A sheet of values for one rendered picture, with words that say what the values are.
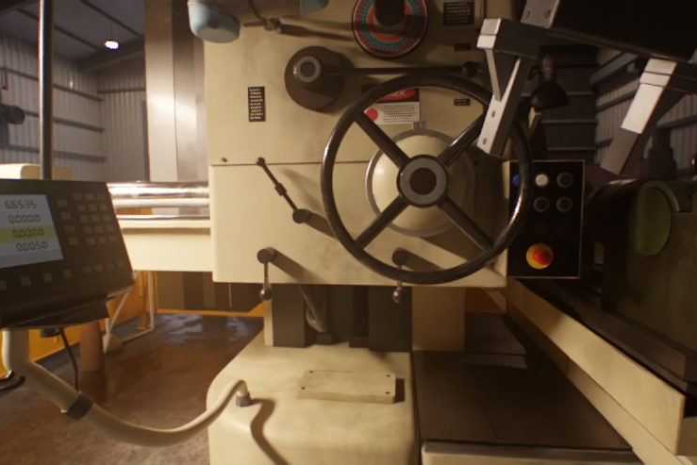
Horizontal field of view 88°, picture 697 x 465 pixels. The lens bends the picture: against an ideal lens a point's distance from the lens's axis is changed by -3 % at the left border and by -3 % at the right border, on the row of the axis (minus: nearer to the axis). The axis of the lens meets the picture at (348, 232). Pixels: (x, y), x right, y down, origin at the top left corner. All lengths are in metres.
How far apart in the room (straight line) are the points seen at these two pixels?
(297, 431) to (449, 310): 0.79
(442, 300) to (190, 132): 1.31
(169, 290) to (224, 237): 0.95
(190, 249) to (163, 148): 0.65
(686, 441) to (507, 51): 0.67
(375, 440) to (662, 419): 0.67
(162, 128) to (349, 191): 1.17
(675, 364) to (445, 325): 0.99
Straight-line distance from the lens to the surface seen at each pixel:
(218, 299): 1.82
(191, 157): 1.82
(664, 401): 0.83
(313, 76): 0.90
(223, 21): 0.66
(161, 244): 1.45
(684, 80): 0.44
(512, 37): 0.34
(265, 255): 0.94
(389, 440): 1.17
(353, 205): 0.92
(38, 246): 0.78
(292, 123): 0.96
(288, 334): 1.74
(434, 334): 1.68
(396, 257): 0.88
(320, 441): 1.19
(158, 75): 1.97
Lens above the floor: 1.25
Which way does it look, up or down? 5 degrees down
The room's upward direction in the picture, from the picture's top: 1 degrees counter-clockwise
